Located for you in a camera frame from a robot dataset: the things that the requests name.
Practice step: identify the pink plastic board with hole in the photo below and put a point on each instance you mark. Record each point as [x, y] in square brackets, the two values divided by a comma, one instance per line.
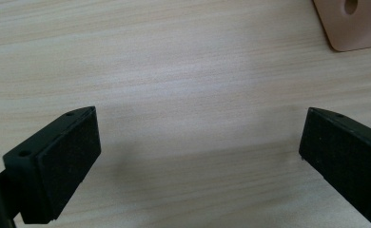
[361, 28]

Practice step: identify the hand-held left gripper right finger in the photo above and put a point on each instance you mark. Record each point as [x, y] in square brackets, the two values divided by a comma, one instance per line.
[348, 158]

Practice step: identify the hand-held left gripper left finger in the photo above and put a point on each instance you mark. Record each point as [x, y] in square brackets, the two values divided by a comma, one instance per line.
[56, 167]

